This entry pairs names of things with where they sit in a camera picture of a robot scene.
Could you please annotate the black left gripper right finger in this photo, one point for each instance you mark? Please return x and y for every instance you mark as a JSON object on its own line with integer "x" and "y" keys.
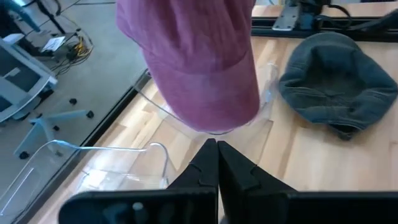
{"x": 248, "y": 199}

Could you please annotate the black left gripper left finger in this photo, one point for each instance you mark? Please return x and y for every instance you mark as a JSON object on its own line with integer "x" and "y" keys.
{"x": 192, "y": 199}

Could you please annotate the maroon baseball cap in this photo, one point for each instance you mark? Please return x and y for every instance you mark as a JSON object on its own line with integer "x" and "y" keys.
{"x": 199, "y": 62}

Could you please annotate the dark grey baseball cap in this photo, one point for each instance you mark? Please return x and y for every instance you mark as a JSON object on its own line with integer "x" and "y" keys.
{"x": 335, "y": 87}

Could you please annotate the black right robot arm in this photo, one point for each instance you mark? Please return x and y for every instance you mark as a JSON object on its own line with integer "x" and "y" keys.
{"x": 308, "y": 18}

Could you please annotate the clear plastic bin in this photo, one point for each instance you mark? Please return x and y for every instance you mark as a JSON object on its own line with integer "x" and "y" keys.
{"x": 93, "y": 174}
{"x": 264, "y": 93}

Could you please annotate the white office chair base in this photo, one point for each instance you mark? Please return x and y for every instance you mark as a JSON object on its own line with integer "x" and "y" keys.
{"x": 40, "y": 127}

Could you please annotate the grey desk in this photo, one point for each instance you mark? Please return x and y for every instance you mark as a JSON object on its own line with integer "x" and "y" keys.
{"x": 21, "y": 81}

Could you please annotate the white paper sheet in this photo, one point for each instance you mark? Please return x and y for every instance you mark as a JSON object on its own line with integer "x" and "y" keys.
{"x": 53, "y": 43}

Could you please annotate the black metal table frame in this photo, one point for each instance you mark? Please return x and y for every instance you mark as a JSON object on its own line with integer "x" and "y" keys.
{"x": 311, "y": 32}

